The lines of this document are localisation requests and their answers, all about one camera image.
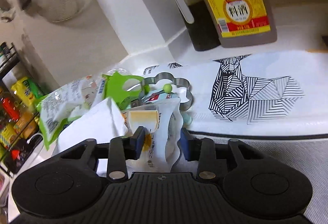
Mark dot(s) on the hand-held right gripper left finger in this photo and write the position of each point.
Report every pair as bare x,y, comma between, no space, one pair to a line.
140,143

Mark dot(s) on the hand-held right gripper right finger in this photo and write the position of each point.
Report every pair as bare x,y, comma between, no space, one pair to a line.
185,146

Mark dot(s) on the pale green toothbrush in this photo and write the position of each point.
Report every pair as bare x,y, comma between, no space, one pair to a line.
187,119

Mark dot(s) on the white plastic pouch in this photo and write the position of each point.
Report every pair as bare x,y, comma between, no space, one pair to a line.
165,121

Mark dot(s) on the white paper sheet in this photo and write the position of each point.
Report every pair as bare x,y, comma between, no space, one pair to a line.
97,124

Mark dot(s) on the bright green plastic packaging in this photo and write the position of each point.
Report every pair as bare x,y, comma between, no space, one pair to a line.
115,85

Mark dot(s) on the green white snack bag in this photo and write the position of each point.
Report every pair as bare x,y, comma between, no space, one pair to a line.
55,111

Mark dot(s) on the white geometric deer placemat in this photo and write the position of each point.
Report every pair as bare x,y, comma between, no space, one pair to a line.
294,116

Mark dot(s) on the dark oil dispenser bottle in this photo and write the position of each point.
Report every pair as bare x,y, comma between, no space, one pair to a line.
202,26

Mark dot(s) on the red seasoning bottle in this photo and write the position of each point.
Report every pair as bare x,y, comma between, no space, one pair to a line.
10,110

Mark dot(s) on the large brown cooking wine jug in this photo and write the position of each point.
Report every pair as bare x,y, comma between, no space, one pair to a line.
238,11

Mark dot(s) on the yellow flat strip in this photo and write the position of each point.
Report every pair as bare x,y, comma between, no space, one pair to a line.
319,50

